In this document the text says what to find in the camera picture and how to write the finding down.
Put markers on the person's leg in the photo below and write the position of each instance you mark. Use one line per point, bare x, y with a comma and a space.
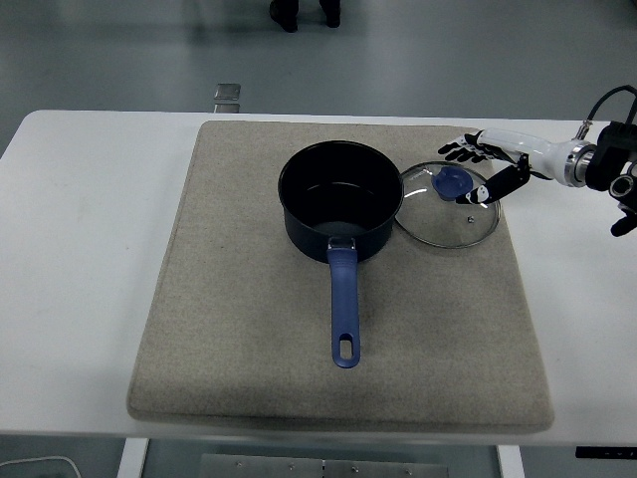
284, 14
331, 12

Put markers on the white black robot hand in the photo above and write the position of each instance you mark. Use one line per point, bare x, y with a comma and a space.
540, 152

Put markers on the beige fabric mat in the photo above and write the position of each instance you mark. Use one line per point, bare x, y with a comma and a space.
224, 323

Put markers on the small metal floor cover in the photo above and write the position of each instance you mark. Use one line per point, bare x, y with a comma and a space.
227, 107

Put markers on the glass lid with blue knob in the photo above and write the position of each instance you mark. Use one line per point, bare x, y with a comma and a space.
450, 181

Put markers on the white table leg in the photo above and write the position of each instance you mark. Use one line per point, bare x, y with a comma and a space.
511, 463
132, 460

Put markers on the black table control panel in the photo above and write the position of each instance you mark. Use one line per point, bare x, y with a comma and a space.
607, 452

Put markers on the grey metal plate with screws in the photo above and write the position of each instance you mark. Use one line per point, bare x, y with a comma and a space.
323, 468

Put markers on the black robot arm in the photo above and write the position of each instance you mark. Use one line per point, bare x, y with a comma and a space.
617, 142

